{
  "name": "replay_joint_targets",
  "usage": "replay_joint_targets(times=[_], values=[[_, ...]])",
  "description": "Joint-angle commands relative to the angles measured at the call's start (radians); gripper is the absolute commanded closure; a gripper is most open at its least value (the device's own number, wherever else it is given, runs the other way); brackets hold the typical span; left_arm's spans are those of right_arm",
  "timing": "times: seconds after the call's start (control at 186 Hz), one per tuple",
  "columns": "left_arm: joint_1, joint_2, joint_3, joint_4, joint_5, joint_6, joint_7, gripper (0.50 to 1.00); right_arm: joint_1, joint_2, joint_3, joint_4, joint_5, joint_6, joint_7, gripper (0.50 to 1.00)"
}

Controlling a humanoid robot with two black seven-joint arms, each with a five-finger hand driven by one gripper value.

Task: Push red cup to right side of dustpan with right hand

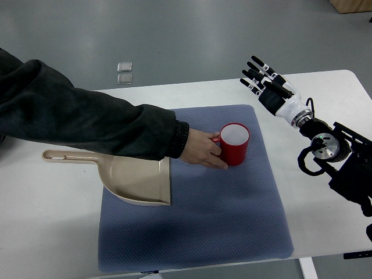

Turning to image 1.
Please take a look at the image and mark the white table leg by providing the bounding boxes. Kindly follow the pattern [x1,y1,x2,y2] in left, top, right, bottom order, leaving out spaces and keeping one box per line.
[299,257,318,279]

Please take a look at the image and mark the red cup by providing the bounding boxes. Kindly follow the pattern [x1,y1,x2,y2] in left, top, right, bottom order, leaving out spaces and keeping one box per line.
[212,123,251,166]

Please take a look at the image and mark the dark grey sleeved forearm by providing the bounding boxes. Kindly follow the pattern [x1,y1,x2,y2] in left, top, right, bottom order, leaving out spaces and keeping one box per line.
[1,51,189,160]

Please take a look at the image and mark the upper silver floor plate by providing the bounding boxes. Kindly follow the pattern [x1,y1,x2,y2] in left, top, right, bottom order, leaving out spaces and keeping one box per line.
[117,62,133,73]

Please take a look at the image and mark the beige plastic dustpan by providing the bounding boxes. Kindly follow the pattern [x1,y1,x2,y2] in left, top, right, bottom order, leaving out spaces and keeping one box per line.
[42,150,171,206]

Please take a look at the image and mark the blue grey textured mat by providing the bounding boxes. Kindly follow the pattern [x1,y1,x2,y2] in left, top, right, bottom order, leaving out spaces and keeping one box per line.
[98,105,294,272]

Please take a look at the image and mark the person's bare hand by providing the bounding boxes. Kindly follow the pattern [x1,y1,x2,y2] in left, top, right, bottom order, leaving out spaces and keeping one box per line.
[179,128,228,169]

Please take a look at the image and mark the wooden box corner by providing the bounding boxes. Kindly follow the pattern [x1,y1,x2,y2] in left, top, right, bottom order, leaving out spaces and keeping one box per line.
[329,0,371,14]

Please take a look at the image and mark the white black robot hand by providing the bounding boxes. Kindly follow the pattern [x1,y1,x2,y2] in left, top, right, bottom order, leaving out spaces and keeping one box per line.
[240,56,314,128]

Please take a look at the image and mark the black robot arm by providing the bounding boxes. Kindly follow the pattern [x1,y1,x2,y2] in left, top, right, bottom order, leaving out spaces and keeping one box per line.
[298,98,371,217]

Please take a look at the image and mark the black table control panel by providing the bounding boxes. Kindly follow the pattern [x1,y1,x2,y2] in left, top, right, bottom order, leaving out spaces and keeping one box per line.
[343,250,372,260]

